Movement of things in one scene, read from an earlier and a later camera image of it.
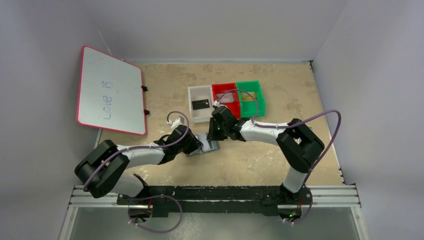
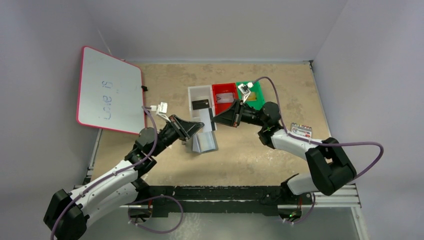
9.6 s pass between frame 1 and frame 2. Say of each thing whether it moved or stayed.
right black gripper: moved
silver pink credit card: stayed
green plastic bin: stayed
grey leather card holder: stayed
